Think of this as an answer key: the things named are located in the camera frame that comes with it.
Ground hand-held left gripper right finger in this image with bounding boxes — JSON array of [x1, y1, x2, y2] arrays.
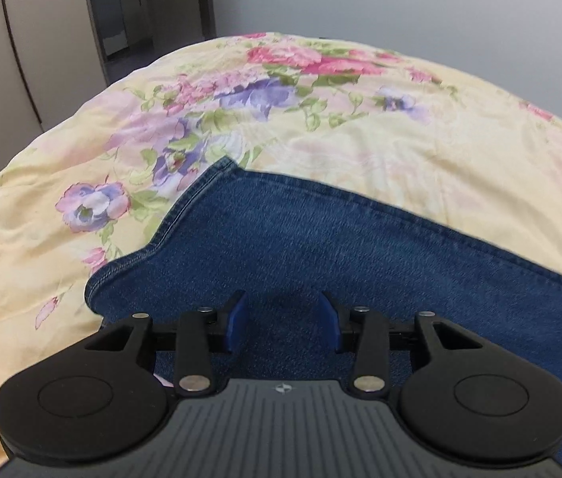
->
[[316, 291, 484, 399]]

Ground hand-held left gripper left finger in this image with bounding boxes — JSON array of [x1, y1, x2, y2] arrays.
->
[[84, 291, 250, 399]]

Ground blue denim pants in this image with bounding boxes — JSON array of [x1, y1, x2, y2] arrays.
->
[[84, 156, 562, 478]]

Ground floral yellow blanket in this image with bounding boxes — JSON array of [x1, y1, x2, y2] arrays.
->
[[0, 32, 562, 478]]

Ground hallway cabinet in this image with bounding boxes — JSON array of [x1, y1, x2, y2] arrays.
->
[[113, 0, 155, 57]]

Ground beige wardrobe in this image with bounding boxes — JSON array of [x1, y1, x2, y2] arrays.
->
[[0, 0, 109, 225]]

